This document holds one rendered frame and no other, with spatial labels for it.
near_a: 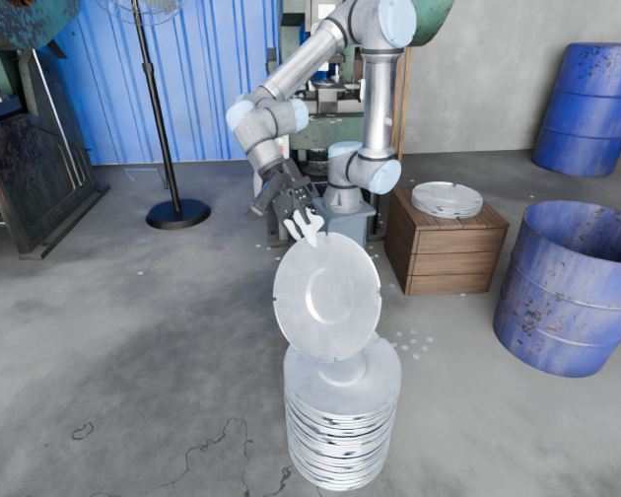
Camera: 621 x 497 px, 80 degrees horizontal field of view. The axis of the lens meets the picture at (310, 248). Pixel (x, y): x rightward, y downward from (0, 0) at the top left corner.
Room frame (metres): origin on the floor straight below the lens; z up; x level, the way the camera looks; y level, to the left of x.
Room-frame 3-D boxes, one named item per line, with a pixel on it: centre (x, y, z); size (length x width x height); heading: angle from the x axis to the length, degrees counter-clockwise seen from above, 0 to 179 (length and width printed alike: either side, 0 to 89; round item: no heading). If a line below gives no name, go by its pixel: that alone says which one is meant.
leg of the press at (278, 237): (2.14, 0.22, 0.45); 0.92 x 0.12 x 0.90; 7
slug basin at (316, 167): (2.04, -0.06, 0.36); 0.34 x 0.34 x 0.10
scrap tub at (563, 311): (1.03, -0.91, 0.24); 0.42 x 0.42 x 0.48
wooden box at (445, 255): (1.49, -0.59, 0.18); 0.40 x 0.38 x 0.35; 3
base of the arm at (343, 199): (1.26, -0.12, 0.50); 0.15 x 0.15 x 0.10
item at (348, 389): (0.63, -0.08, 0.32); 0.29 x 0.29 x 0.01
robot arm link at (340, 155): (1.26, -0.12, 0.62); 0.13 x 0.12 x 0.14; 41
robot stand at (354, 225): (1.26, -0.12, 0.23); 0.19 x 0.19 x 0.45; 22
